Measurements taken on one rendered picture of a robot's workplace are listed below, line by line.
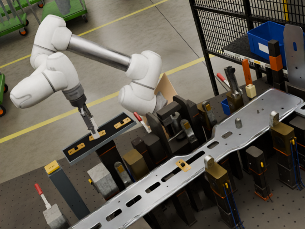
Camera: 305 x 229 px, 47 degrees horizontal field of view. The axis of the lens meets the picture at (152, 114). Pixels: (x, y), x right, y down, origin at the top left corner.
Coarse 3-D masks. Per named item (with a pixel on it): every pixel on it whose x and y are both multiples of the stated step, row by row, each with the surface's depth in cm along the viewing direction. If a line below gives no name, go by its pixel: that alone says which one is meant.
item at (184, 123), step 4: (184, 120) 170; (184, 124) 170; (188, 124) 171; (184, 128) 171; (188, 128) 171; (184, 132) 174; (188, 132) 173; (192, 132) 174; (188, 136) 173; (192, 136) 174; (188, 140) 175; (192, 140) 174
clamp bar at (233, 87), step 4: (224, 68) 175; (228, 68) 175; (232, 68) 172; (228, 72) 175; (232, 72) 172; (228, 76) 176; (232, 76) 178; (228, 80) 178; (232, 80) 178; (232, 84) 178; (236, 84) 179; (232, 88) 178; (236, 88) 181; (232, 92) 181; (240, 92) 181; (236, 96) 181
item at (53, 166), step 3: (51, 162) 168; (54, 162) 167; (48, 165) 167; (51, 165) 166; (54, 165) 165; (57, 165) 165; (45, 168) 166; (48, 168) 165; (51, 168) 164; (54, 168) 164; (57, 168) 164; (48, 171) 163; (51, 171) 163
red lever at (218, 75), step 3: (216, 75) 187; (219, 75) 185; (219, 78) 186; (222, 78) 184; (222, 81) 185; (225, 81) 184; (225, 84) 184; (228, 84) 183; (228, 87) 183; (237, 93) 181
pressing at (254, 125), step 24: (264, 96) 182; (288, 96) 176; (264, 120) 168; (240, 144) 160; (168, 168) 163; (192, 168) 158; (120, 192) 160; (144, 192) 156; (168, 192) 151; (96, 216) 154; (120, 216) 149
